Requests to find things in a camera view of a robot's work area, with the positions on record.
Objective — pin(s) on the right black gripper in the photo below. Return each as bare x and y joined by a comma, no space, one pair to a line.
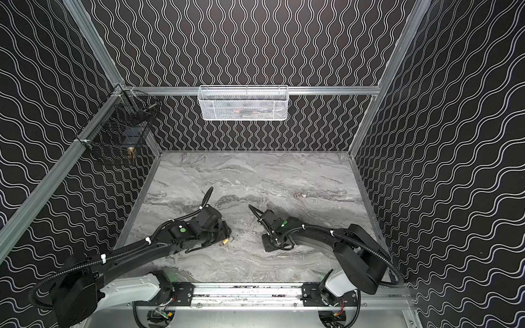
270,236

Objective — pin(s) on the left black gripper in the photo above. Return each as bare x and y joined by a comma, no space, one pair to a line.
219,229

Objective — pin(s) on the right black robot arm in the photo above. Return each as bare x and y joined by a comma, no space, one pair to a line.
365,264

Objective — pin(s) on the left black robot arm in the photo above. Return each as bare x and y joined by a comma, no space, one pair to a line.
79,289

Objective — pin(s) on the brass object in black basket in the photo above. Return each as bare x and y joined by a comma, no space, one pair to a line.
131,154

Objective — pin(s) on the red item in white basket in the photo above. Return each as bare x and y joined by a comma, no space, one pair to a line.
245,112

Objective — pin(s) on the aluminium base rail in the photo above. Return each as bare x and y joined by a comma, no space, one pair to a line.
248,296

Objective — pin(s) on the white mesh wall basket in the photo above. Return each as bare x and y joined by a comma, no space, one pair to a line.
218,102

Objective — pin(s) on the black wire wall basket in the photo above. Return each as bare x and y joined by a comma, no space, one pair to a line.
127,124

